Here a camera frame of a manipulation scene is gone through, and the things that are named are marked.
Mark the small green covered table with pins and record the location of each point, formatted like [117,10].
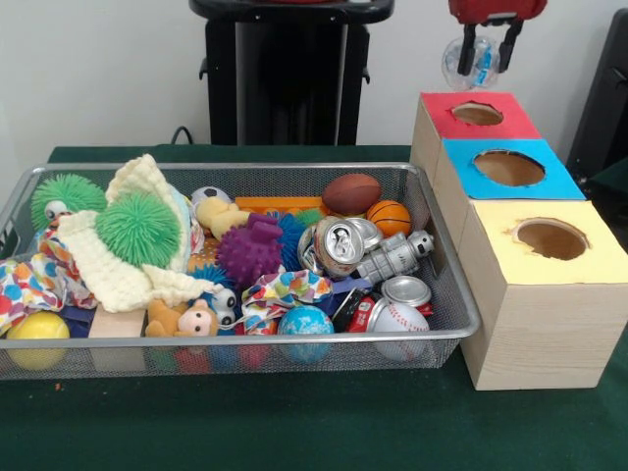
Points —
[613,181]

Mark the purple spiky ball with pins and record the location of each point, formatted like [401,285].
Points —
[250,250]

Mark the black white soccer ball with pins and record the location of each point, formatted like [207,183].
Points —
[211,194]

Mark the brown plush monkey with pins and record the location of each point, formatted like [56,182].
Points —
[191,321]

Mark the black floor stand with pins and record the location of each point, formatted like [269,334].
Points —
[603,98]

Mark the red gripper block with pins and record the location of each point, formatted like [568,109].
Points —
[495,10]

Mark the cream knitted cloth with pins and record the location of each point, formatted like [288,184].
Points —
[113,275]

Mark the orange toy basketball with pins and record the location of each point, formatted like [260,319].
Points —
[389,217]

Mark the brown toy football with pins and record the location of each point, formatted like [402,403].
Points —
[351,193]

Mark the dark green table cloth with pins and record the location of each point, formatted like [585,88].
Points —
[294,427]

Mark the wooden box with three holes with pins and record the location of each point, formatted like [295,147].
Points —
[539,333]

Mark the white baseball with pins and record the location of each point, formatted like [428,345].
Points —
[400,319]

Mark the clear plastic ball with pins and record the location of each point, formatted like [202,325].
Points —
[486,61]

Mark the silver mesh bin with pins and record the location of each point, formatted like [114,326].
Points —
[444,294]

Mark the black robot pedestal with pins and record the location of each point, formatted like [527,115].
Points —
[294,73]

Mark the green spiky rubber ball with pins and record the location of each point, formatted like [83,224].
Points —
[137,229]

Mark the silver robot toy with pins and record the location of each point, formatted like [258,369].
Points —
[392,255]

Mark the blue globe ball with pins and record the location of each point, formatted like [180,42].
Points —
[305,324]

